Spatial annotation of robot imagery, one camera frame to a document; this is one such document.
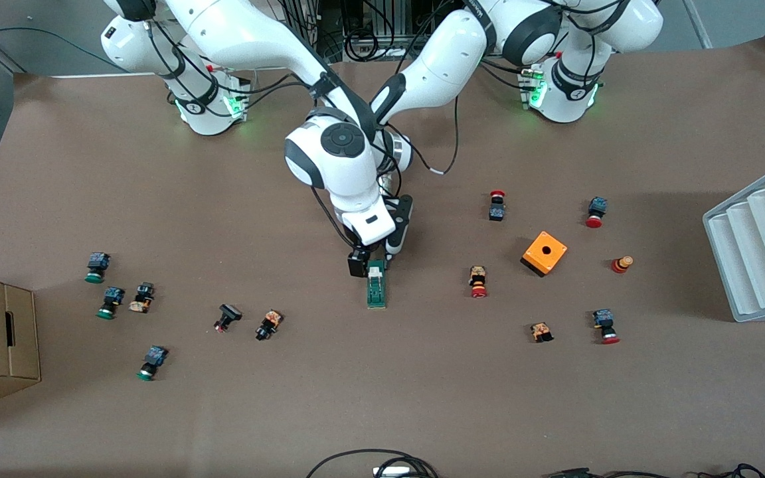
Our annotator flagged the green load switch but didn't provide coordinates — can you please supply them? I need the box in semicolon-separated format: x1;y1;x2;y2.
365;260;388;310

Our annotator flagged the black button orange block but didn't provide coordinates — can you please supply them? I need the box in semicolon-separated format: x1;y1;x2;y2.
254;309;284;342

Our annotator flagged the black square push button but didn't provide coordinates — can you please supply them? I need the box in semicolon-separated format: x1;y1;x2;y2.
213;303;243;334

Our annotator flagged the black orange contact block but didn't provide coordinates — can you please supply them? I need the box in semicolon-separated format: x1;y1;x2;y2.
128;281;155;314

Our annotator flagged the green button blue block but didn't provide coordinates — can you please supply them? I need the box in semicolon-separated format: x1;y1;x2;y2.
135;345;169;382
96;286;126;320
84;252;111;285

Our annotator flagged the red button blue block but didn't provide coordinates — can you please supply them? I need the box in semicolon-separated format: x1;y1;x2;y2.
592;309;621;345
585;197;608;229

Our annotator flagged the grey ribbed tray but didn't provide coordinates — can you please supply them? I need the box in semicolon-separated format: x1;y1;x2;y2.
703;158;765;323

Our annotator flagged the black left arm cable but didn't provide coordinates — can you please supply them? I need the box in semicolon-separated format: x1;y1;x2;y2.
382;93;462;177

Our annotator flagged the black looped cable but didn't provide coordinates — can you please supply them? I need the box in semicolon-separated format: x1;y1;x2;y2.
305;449;439;478

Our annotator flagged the orange button enclosure box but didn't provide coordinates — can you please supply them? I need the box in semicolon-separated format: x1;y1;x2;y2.
521;230;568;278

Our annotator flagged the coiled black cable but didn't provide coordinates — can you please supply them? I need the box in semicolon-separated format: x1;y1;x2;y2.
343;30;383;62

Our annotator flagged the aluminium rack frame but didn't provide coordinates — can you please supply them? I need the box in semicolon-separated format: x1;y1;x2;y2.
286;0;496;62

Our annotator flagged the black cable with connector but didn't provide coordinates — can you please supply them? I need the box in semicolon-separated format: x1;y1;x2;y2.
542;463;765;478

